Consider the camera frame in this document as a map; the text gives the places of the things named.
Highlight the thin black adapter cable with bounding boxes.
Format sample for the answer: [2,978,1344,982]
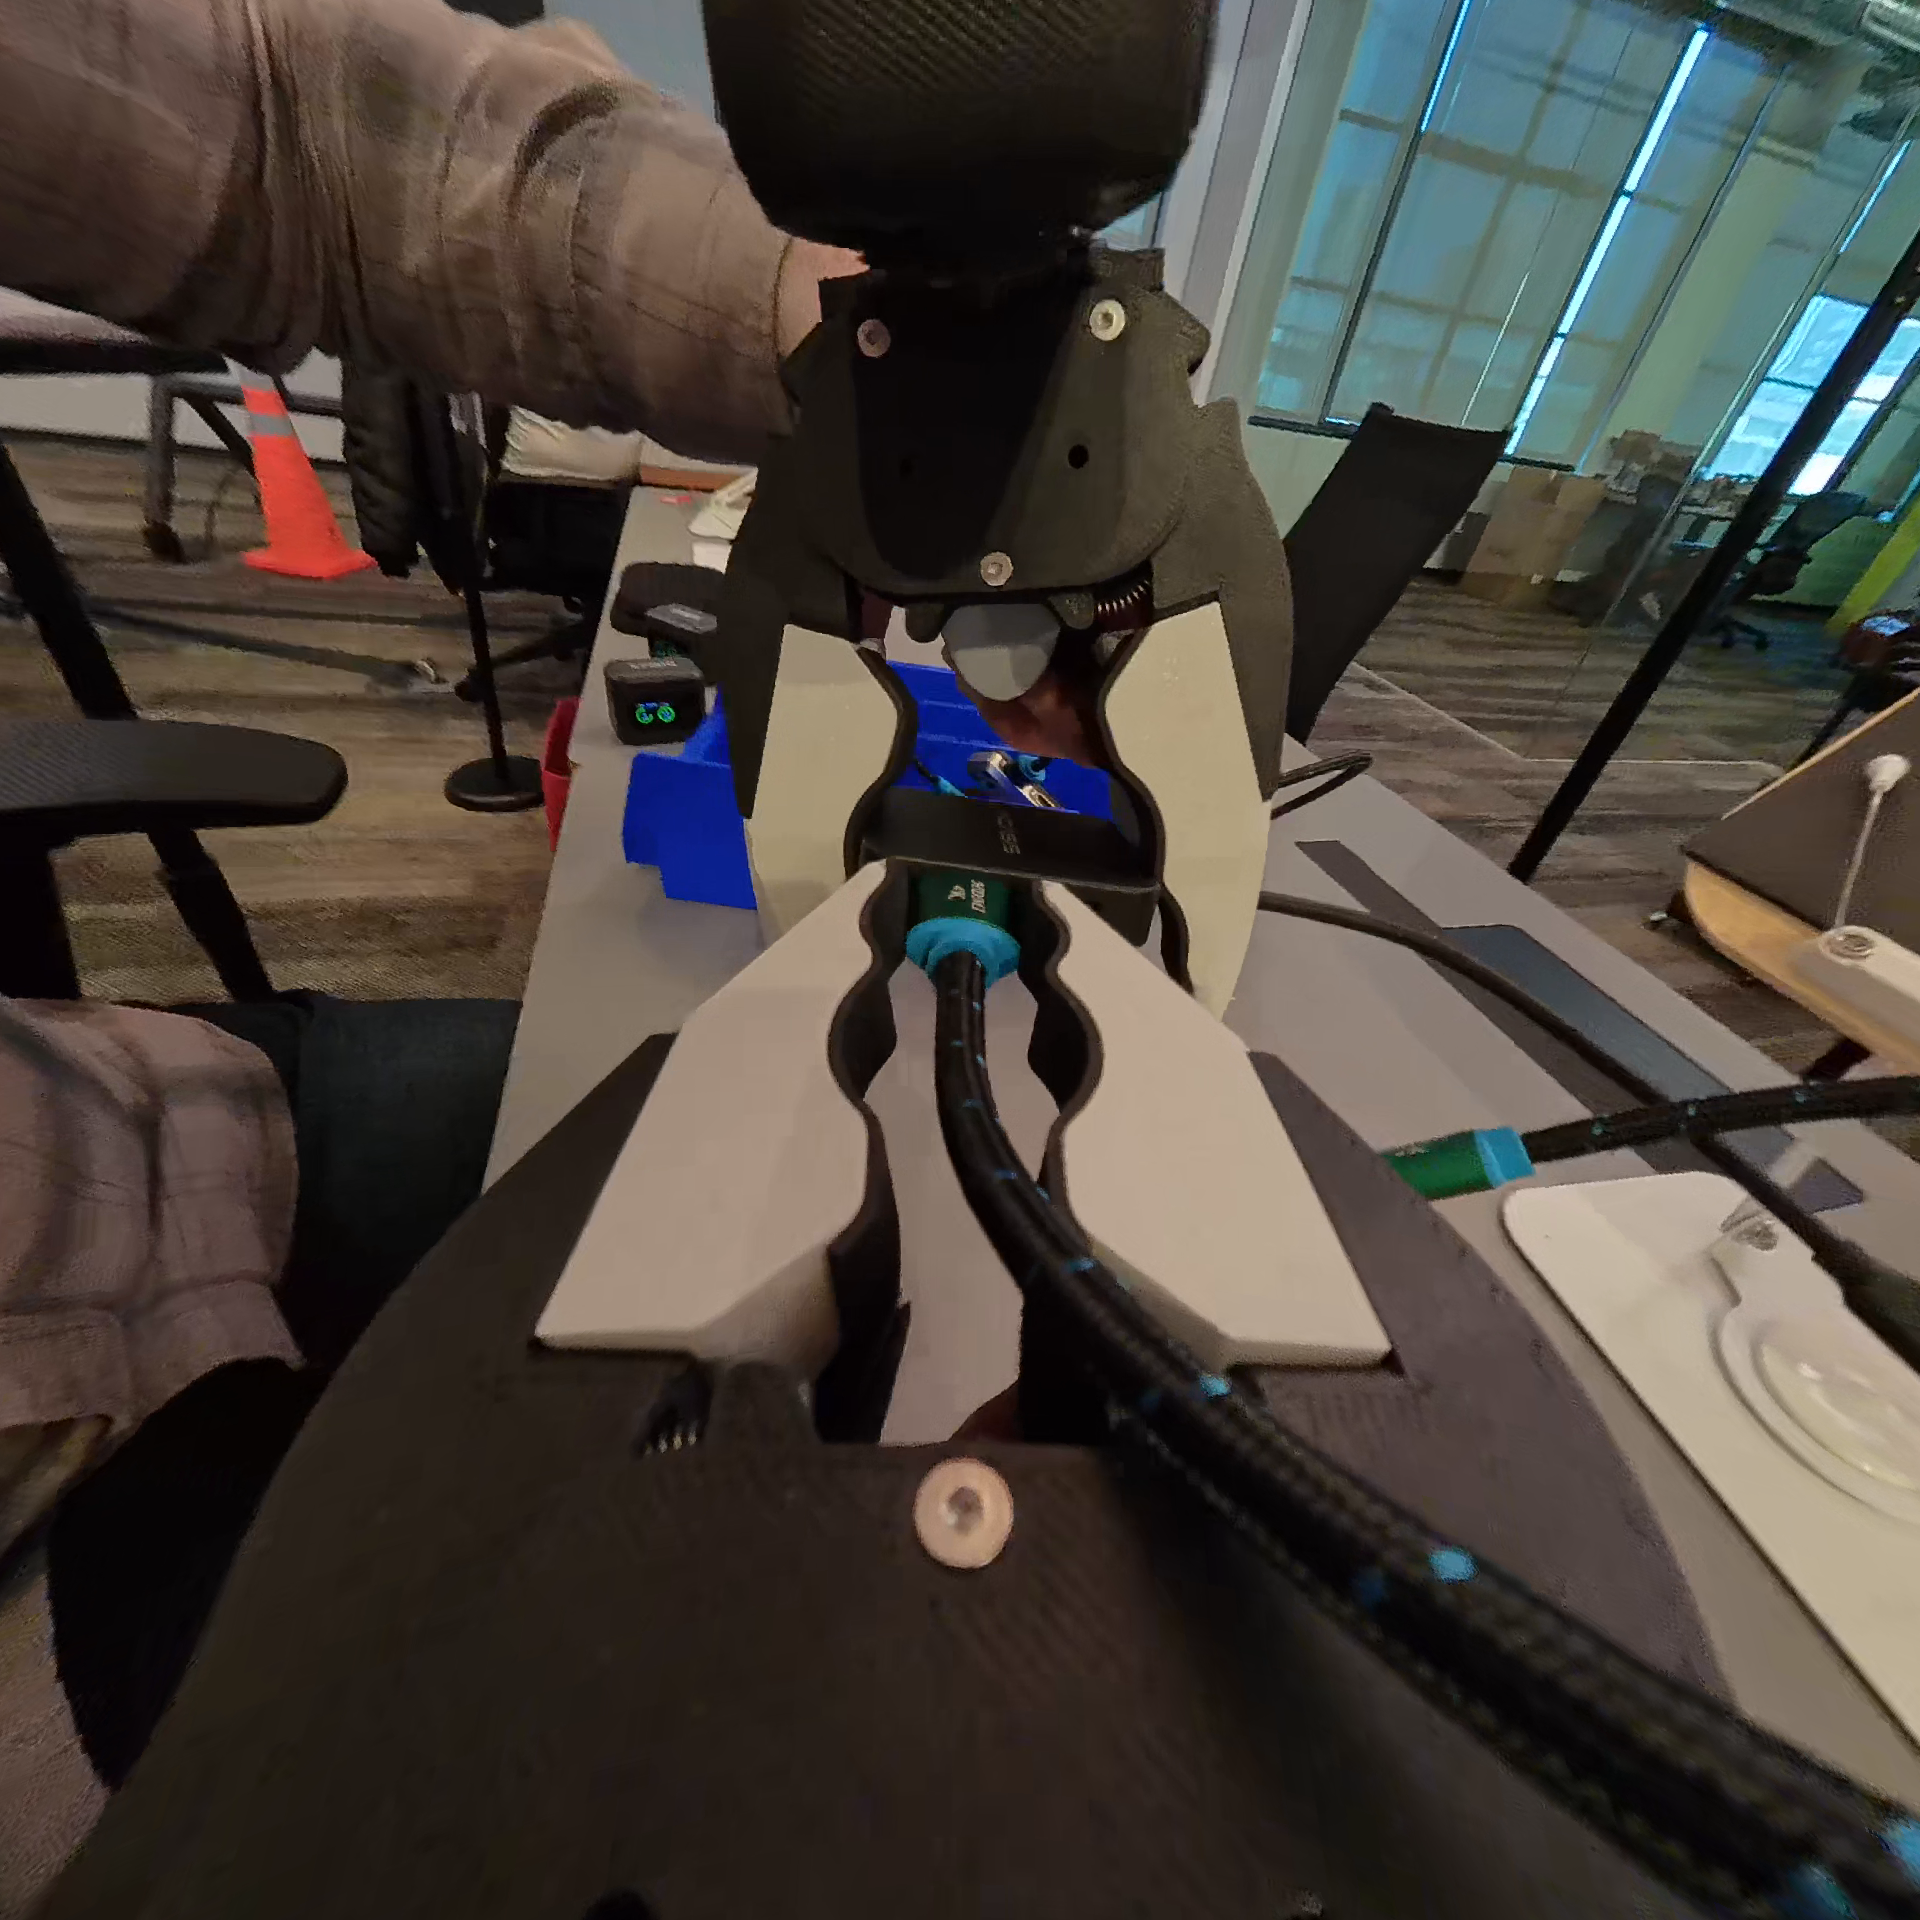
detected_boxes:
[1255,887,1920,1360]

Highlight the black battery charger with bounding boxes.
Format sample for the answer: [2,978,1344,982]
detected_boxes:
[603,653,709,747]

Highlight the cardboard boxes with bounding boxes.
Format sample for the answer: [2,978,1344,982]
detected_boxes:
[1462,464,1610,609]

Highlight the person's left hand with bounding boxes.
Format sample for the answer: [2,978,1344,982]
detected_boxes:
[977,673,1112,774]

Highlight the black high-back chair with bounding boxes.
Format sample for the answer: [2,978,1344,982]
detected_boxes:
[1282,403,1513,747]

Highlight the black box white label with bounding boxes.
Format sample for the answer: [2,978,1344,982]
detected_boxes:
[611,561,726,644]

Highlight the white cord with knob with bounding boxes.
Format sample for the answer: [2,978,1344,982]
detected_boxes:
[1835,754,1910,935]

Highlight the dark desk hatch panel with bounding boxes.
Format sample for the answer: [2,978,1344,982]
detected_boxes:
[1436,922,1703,1104]

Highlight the dark trousers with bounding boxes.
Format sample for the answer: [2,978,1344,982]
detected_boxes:
[44,996,519,1788]

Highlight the person's left forearm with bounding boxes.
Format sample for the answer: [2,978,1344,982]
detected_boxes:
[0,0,869,469]

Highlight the orange traffic cone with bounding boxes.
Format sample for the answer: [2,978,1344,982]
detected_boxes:
[235,374,377,581]

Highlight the black braided hdmi cable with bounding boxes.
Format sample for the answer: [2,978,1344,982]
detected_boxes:
[1265,749,1373,822]
[903,875,1920,1920]

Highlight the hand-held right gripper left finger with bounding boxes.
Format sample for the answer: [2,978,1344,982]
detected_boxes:
[531,861,912,1445]

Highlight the white stand bar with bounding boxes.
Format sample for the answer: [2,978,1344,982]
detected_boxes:
[1791,925,1920,1038]

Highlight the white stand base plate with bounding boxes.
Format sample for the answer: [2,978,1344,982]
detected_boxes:
[1502,1170,1920,1750]

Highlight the braided HDMI cable side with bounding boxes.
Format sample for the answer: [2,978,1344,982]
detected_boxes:
[1296,835,1866,1220]

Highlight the wooden stand board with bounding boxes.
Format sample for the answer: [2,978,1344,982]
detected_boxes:
[1680,726,1920,1039]

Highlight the black port adapter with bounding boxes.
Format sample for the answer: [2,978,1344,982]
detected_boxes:
[876,789,1168,940]

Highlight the glass window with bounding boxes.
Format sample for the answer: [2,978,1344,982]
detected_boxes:
[1260,0,1920,498]

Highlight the black round base stand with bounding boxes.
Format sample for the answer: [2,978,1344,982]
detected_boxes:
[444,386,550,815]

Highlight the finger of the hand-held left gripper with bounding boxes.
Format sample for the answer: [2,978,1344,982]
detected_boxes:
[744,617,919,942]
[1093,595,1278,1009]

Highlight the black tripod stand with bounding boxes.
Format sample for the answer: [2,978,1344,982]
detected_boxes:
[1505,224,1920,884]

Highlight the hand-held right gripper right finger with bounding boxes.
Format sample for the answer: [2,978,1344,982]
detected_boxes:
[1025,884,1398,1373]

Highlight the blue plastic bin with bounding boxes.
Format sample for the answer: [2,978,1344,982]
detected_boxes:
[621,660,1145,913]

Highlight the dark hanging jacket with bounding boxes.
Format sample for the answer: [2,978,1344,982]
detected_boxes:
[342,360,511,590]

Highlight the black mesh office chair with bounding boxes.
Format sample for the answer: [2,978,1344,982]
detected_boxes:
[0,719,349,1003]

